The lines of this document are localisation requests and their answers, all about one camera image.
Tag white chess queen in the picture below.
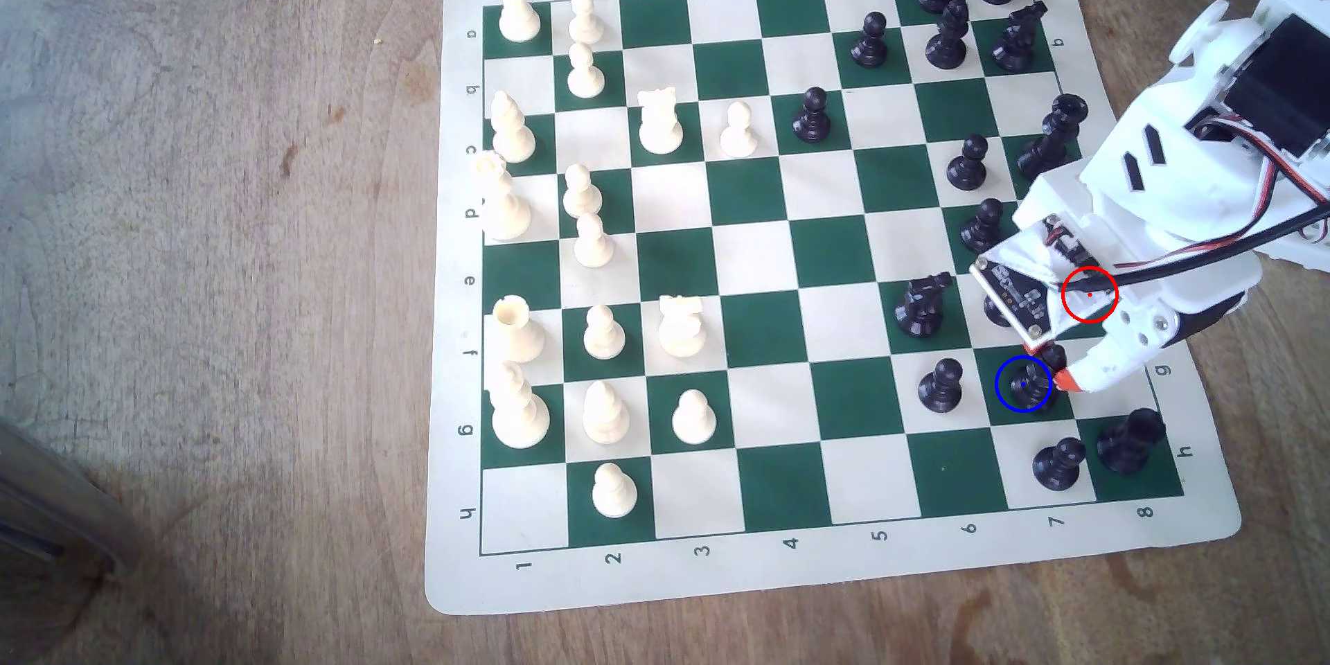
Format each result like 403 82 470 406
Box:
472 150 533 242

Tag white chess king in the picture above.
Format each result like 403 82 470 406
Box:
488 360 551 450

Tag white chess pawn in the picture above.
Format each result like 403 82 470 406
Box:
574 213 617 269
591 462 639 520
719 100 760 159
583 305 628 362
671 389 718 446
562 164 605 220
567 0 606 46
566 42 607 100

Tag red black servo wires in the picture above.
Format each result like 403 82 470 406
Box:
1193 112 1330 256

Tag grey metal object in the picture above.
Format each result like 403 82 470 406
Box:
0 420 141 578

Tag camera circuit board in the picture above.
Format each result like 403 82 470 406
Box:
969 216 1097 346

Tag black chess knight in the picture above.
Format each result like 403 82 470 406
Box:
894 272 955 340
990 1 1049 75

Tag white chess knight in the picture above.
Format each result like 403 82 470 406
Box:
637 88 685 156
657 295 709 359

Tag black chess queen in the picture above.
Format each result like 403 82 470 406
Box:
1016 94 1090 183

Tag white chess bishop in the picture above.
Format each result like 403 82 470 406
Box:
489 90 538 164
580 380 632 446

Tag black chess bishop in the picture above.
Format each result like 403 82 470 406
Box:
923 0 972 72
1002 341 1070 415

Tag black camera cable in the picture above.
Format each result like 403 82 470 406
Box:
1065 213 1330 292

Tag green white chess mat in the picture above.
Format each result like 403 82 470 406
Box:
424 0 1243 617

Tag white chess rook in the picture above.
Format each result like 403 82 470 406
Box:
490 296 546 365
497 0 542 44

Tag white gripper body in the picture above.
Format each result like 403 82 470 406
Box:
1023 166 1264 336

